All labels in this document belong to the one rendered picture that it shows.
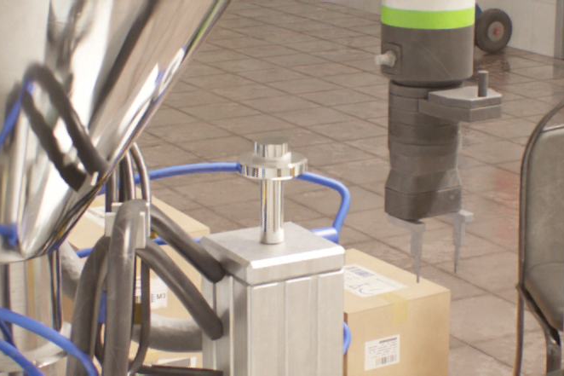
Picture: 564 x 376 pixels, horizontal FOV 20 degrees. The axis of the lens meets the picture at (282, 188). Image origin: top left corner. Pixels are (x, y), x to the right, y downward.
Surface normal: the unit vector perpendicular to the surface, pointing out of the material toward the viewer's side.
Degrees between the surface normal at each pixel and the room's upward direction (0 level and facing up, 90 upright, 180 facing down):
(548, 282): 9
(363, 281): 0
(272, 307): 90
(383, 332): 90
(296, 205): 0
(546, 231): 77
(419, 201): 90
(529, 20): 90
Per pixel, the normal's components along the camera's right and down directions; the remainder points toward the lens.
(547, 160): 0.20, 0.04
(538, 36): -0.87, 0.13
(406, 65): -0.48, 0.22
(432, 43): 0.02, 0.25
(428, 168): 0.56, 0.36
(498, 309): 0.00, -0.97
